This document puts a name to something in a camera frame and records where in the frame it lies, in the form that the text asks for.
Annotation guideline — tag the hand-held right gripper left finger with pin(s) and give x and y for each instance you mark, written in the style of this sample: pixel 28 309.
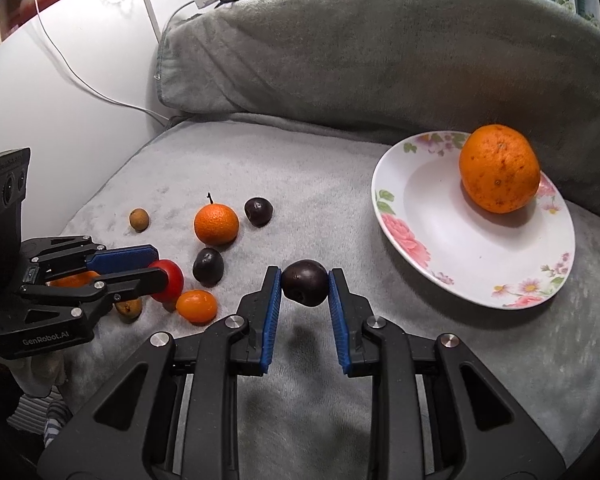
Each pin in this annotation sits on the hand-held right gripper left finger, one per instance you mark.
pixel 272 310

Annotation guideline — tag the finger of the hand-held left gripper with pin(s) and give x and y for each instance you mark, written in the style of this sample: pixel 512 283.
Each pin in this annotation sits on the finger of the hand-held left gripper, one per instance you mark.
pixel 125 257
pixel 135 282

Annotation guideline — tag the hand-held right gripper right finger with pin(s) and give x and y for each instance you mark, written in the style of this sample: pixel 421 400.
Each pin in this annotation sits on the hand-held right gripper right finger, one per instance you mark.
pixel 337 310

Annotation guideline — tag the brown longan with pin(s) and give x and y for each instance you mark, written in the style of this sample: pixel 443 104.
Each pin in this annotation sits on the brown longan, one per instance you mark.
pixel 129 308
pixel 139 220

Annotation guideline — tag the red tomato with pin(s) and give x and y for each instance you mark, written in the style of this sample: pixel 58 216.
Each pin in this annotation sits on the red tomato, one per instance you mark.
pixel 174 280

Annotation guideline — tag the dark purple plum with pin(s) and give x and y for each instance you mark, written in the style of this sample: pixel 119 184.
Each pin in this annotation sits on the dark purple plum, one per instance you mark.
pixel 208 266
pixel 305 282
pixel 258 211

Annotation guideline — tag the pale orange persimmon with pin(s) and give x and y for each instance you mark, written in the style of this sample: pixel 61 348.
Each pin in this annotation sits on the pale orange persimmon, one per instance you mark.
pixel 72 280

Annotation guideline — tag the small orange kumquat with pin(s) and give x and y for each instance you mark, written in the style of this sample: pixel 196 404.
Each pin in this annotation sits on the small orange kumquat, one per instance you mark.
pixel 196 306

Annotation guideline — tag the small mandarin with stem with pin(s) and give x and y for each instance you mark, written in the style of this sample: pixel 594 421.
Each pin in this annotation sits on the small mandarin with stem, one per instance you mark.
pixel 216 224

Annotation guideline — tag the white floral plate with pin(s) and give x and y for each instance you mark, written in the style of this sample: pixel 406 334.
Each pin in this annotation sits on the white floral plate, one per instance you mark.
pixel 445 230

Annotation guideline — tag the person's left forearm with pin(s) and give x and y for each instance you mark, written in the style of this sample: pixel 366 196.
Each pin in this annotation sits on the person's left forearm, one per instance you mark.
pixel 40 420

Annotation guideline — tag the person's left hand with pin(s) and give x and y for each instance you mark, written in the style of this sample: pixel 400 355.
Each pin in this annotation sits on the person's left hand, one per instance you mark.
pixel 40 370

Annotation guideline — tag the large speckled orange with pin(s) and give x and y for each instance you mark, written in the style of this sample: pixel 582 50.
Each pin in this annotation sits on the large speckled orange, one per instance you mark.
pixel 500 169

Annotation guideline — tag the grey pillow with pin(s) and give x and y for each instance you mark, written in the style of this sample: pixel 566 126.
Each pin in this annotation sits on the grey pillow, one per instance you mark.
pixel 355 50

